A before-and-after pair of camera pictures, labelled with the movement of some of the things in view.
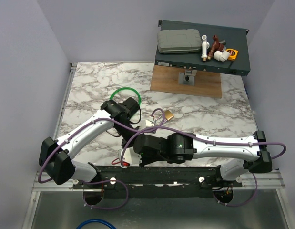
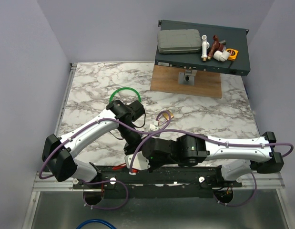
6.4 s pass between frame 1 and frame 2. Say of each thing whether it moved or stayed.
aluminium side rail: stayed
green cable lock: stayed
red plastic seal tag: moved
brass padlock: stayed
